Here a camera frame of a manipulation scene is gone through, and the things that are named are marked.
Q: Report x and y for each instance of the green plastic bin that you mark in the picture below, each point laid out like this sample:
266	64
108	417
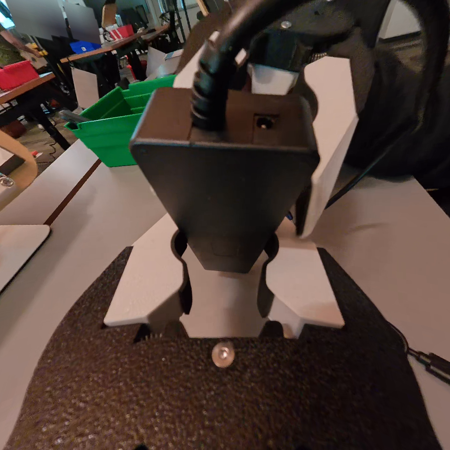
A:
105	140

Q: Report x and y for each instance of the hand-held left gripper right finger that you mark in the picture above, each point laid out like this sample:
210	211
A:
302	288

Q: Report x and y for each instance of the red white box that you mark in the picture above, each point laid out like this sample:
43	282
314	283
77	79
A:
121	31

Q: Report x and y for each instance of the red plastic bin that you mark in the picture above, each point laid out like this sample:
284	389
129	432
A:
17	75

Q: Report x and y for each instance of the person's right forearm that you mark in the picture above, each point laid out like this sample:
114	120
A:
393	140

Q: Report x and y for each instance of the instruction sheet stand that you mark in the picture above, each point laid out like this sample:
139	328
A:
21	242

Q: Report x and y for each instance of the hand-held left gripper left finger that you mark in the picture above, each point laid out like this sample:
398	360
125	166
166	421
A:
140	288

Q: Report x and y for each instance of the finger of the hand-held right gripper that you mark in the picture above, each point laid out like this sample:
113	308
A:
337	116
188	75

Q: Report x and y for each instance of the tall black usb hub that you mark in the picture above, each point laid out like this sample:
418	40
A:
225	182

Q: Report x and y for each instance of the wooden top desk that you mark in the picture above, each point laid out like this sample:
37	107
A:
38	81

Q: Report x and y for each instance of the small blue bin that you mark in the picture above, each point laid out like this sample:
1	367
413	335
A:
84	46

